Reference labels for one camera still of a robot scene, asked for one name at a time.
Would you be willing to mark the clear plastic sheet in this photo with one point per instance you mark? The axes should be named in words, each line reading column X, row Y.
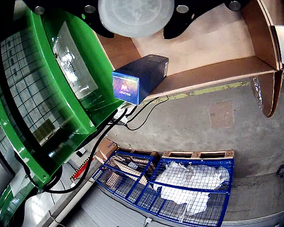
column 73, row 59

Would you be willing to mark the white grid sheet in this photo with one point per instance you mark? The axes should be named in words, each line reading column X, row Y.
column 26, row 78

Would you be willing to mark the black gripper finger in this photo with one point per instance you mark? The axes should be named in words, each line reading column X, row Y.
column 85, row 9
column 194, row 10

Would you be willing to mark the green metal shelf unit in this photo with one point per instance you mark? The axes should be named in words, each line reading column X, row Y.
column 94, row 59

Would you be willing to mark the red strip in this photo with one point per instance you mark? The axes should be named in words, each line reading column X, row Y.
column 81, row 169

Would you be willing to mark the cardboard box with green flap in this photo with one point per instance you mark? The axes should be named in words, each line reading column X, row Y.
column 203, row 47

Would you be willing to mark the dark blue carton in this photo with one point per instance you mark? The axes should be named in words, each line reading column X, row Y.
column 144, row 75

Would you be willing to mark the white plastic film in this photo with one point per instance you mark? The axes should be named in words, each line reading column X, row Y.
column 191, row 184

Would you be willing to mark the small brown shipping box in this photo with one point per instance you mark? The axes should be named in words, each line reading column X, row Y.
column 106, row 149

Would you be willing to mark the translucent white suction cup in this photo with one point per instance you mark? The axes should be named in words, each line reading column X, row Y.
column 136, row 16

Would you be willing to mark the wooden pallet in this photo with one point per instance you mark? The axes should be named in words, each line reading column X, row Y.
column 137, row 151
column 198, row 154

